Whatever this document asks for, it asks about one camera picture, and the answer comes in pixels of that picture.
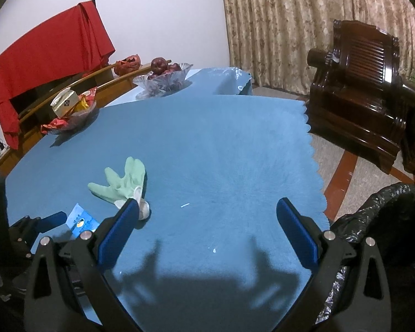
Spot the glass fruit bowl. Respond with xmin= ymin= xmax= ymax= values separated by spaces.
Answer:
xmin=133 ymin=63 xmax=192 ymax=94

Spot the blue card packet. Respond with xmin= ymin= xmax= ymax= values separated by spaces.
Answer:
xmin=67 ymin=203 xmax=101 ymax=239

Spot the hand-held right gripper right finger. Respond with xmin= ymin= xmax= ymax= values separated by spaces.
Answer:
xmin=275 ymin=197 xmax=392 ymax=332

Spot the light blue tablecloth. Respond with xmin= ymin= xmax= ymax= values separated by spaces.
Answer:
xmin=135 ymin=67 xmax=255 ymax=101

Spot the dark wooden armchair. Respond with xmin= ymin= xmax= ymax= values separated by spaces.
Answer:
xmin=306 ymin=20 xmax=415 ymax=175

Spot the glass snack bowl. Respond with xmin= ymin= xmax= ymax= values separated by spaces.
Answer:
xmin=41 ymin=92 xmax=99 ymax=135

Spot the green rubber glove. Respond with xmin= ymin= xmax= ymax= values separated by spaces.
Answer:
xmin=88 ymin=157 xmax=151 ymax=220

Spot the beige patterned curtain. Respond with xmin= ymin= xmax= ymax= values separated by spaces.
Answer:
xmin=219 ymin=0 xmax=415 ymax=94

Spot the cream small box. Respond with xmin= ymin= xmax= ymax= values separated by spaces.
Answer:
xmin=50 ymin=89 xmax=80 ymax=118

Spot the blue scalloped tablecloth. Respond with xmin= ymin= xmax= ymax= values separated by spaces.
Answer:
xmin=5 ymin=95 xmax=327 ymax=332

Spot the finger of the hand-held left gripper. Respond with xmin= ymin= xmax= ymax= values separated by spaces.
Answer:
xmin=53 ymin=230 xmax=79 ymax=249
xmin=35 ymin=211 xmax=68 ymax=236

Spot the red cloth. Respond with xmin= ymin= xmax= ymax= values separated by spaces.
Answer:
xmin=0 ymin=1 xmax=115 ymax=150

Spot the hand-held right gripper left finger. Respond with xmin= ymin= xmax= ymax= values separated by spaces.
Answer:
xmin=24 ymin=199 xmax=144 ymax=332

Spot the red basket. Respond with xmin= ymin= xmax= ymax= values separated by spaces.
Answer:
xmin=114 ymin=54 xmax=141 ymax=76

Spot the black trash bin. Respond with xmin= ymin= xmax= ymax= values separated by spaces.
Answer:
xmin=313 ymin=181 xmax=415 ymax=332

